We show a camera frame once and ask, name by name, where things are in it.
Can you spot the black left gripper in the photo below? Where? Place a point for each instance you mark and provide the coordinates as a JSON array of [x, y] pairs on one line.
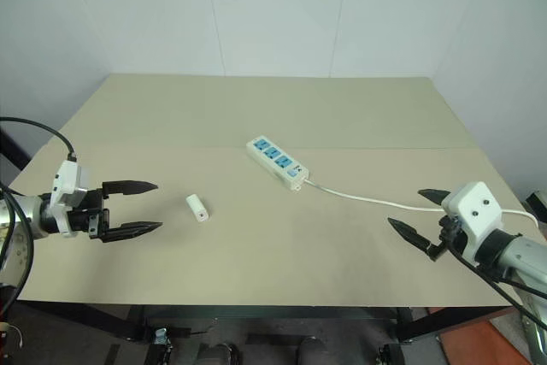
[[92, 219]]

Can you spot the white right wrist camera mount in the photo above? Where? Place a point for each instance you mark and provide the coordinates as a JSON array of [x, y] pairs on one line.
[[472, 207]]

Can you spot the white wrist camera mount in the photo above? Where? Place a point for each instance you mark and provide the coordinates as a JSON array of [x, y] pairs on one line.
[[64, 181], [472, 207]]

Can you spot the black table frame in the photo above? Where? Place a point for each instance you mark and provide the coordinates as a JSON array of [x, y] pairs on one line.
[[107, 318]]

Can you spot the orange floor mat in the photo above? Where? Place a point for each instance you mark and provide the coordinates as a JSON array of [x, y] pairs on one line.
[[478, 341]]

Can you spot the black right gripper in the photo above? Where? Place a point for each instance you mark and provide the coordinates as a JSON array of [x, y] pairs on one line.
[[451, 237]]

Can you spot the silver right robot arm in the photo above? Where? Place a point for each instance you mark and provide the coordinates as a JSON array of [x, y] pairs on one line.
[[525, 258]]

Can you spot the black panel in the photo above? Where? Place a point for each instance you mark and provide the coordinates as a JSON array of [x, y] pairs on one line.
[[10, 151]]

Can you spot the white power strip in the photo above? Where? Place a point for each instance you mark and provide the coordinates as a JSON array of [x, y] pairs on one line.
[[275, 160]]

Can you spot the dark rounded shape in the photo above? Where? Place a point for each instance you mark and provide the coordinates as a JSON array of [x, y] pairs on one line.
[[312, 350]]

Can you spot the white plug adapter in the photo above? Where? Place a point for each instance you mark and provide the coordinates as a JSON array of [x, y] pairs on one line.
[[197, 207]]

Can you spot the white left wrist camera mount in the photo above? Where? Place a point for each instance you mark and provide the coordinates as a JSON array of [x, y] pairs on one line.
[[64, 181]]

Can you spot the black box with pale edge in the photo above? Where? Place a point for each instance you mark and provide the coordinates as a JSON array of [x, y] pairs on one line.
[[537, 201]]

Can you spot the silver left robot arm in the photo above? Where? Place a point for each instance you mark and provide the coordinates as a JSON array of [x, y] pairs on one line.
[[25, 211]]

